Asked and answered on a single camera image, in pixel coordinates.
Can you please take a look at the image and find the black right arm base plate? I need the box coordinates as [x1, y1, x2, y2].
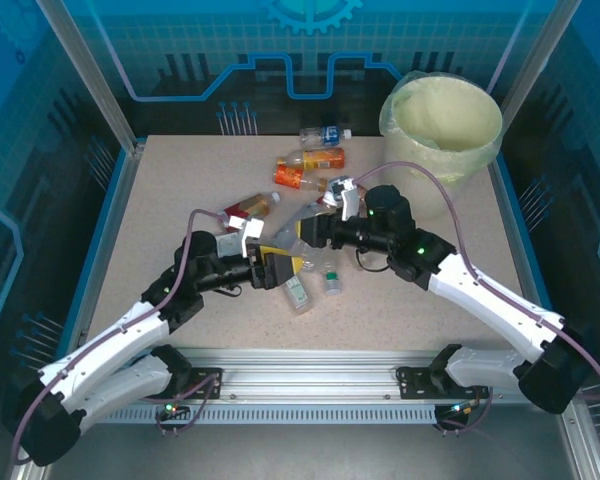
[396, 364, 490, 401]

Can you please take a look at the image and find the small bottle amber liquid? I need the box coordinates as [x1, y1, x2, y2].
[281, 276, 312, 317]

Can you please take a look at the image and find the bottle with orange label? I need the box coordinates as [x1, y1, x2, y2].
[272, 164, 329, 194]

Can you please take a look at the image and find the clear bottle blue label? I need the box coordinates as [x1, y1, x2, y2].
[299, 125, 354, 147]

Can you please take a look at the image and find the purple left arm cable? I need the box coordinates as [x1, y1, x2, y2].
[9, 207, 234, 464]

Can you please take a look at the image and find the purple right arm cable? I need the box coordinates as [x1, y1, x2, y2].
[354, 160, 600, 401]

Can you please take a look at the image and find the tea bottle red label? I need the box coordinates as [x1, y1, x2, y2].
[214, 192, 282, 234]

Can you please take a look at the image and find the bin with pale green liner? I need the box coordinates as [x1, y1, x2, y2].
[378, 70, 505, 221]

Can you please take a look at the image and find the slotted grey cable duct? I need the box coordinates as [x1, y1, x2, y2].
[97, 403, 449, 426]

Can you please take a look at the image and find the small circuit board with LED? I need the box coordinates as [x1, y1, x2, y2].
[434, 398, 484, 424]
[154, 399, 194, 424]

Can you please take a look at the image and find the clear water bottle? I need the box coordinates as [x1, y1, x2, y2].
[271, 202, 314, 251]

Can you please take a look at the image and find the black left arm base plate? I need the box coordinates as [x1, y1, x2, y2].
[179, 366, 225, 401]

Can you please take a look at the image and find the yellow orange juice bottle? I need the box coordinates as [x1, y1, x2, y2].
[276, 146, 347, 171]

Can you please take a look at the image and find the aluminium side rail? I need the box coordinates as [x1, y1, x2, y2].
[54, 142, 149, 361]
[487, 159, 569, 364]

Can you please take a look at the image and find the clear bottle green cap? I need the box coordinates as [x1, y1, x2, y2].
[299, 243, 345, 297]

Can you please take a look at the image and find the aluminium frame post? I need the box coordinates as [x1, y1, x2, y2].
[484, 0, 584, 116]
[34, 0, 146, 154]

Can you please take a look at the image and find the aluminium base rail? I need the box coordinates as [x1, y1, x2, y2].
[77, 346, 579, 404]

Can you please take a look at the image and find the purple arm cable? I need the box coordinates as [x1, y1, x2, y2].
[354, 160, 600, 401]
[9, 207, 234, 464]

